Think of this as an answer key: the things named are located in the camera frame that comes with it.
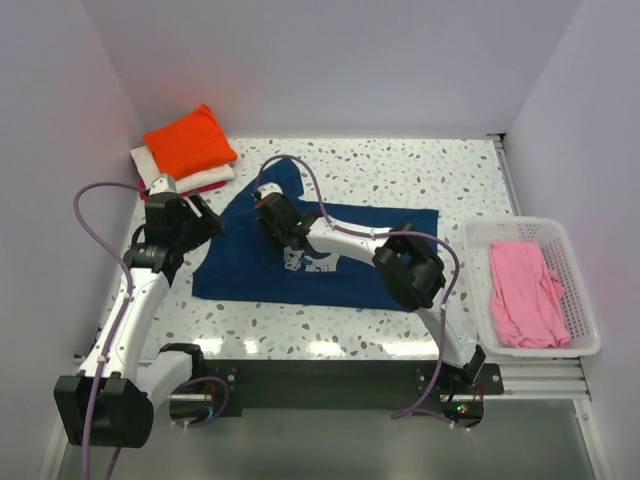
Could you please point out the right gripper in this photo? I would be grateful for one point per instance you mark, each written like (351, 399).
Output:
(261, 220)

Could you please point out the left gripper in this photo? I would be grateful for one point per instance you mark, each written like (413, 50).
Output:
(208, 224)

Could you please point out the blue mickey t-shirt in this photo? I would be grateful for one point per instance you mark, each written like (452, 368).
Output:
(241, 265)

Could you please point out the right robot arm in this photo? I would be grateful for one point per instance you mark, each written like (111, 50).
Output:
(409, 267)

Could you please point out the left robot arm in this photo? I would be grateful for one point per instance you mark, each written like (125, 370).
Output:
(111, 401)

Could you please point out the red folded t-shirt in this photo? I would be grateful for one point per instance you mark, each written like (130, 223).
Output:
(143, 195)

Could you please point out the white folded t-shirt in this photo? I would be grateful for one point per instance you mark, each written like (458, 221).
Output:
(148, 172)

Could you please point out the orange folded t-shirt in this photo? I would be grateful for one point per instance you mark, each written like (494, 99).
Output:
(190, 145)

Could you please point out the pink t-shirt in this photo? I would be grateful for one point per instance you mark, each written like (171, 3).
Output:
(526, 298)

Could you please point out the white plastic basket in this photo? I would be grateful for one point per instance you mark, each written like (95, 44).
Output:
(479, 234)

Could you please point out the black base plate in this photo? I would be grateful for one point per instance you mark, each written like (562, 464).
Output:
(388, 385)

